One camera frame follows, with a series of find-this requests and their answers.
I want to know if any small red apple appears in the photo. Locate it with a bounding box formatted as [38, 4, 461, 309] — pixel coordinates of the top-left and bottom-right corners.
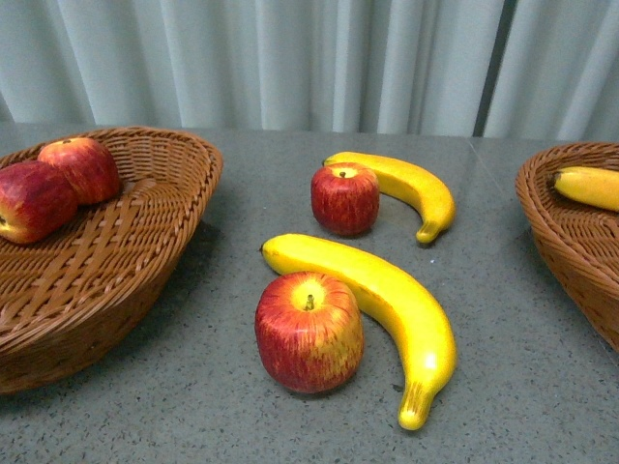
[310, 161, 380, 237]

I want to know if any large red yellow apple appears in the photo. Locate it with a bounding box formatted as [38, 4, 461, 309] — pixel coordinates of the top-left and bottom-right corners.
[254, 272, 365, 394]

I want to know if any far yellow banana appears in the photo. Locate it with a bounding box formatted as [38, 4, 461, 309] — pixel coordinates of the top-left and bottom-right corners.
[323, 152, 457, 245]

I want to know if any near large yellow banana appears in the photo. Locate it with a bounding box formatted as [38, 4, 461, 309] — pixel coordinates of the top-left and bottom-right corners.
[261, 233, 457, 430]

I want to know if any back red apple in basket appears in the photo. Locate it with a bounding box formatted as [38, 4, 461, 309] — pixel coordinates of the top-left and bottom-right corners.
[38, 137, 121, 206]

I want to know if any red apple in basket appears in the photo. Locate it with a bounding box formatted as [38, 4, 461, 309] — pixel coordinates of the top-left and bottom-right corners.
[1, 160, 78, 245]
[38, 137, 121, 206]

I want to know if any left brown wicker basket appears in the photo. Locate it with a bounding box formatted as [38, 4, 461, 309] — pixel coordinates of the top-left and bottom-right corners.
[1, 127, 223, 394]

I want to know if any brown wicker basket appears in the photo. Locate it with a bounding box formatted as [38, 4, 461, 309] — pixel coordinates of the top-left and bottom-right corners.
[515, 142, 618, 349]
[1, 127, 223, 394]

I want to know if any white pleated curtain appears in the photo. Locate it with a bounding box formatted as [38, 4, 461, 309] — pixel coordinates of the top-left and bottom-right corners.
[1, 1, 618, 140]

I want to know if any right brown wicker basket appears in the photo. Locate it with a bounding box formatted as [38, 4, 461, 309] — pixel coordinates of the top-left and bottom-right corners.
[515, 142, 618, 349]

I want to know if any front red apple in basket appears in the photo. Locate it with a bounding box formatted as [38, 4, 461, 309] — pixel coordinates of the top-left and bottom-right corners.
[1, 160, 78, 245]

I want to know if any banana in right basket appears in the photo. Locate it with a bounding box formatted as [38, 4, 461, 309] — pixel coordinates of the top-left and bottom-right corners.
[553, 166, 618, 212]

